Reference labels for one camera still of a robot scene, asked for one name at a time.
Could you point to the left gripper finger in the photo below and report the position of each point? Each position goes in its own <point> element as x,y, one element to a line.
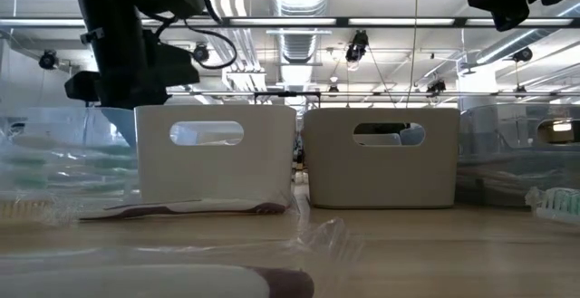
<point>122,123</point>

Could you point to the purple white toothbrush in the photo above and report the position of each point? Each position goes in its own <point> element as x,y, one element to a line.
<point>149,210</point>
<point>136,284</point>

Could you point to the clear plastic bin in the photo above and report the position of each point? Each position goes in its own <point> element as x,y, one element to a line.
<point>54,121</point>

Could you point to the white plastic bin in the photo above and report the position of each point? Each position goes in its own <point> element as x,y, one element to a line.
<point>213,175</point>

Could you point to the dark translucent plastic bin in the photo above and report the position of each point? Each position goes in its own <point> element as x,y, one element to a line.
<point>498,166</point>

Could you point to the small black ceiling spotlight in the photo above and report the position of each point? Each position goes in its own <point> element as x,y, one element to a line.
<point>333,87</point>

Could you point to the grey plastic bin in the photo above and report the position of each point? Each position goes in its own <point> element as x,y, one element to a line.
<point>380,175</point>

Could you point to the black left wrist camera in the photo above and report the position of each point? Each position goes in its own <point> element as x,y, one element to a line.
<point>176,67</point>

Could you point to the silver round duct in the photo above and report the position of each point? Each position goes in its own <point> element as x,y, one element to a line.
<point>503,49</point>

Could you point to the black background frame bar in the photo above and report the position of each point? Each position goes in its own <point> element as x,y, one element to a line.
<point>285,93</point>

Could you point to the silver ribbed ventilation duct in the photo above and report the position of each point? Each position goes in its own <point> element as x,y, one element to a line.
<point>299,40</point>

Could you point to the black ceiling light rail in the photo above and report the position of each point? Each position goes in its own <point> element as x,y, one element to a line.
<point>342,22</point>

